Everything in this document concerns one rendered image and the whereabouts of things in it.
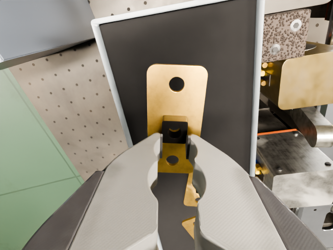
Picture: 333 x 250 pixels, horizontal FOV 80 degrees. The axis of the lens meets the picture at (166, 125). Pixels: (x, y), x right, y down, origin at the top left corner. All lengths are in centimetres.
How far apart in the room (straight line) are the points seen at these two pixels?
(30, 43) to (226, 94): 29
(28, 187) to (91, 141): 157
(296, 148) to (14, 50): 46
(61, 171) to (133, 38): 190
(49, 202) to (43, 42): 209
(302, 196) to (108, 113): 60
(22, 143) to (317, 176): 194
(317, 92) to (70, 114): 71
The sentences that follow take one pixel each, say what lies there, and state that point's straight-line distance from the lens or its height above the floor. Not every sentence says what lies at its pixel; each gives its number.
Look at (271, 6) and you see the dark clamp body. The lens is 29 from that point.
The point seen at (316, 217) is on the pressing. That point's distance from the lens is 68.
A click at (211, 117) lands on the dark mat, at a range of 21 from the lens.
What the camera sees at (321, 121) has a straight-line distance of 37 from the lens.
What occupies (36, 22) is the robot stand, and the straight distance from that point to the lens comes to 42.
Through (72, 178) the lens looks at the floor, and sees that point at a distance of 205.
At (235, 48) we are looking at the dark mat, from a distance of 20.
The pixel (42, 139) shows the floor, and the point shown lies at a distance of 190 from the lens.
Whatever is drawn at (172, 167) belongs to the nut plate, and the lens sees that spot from 16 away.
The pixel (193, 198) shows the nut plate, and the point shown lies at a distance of 28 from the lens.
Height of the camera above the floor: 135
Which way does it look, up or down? 62 degrees down
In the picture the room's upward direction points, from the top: 178 degrees counter-clockwise
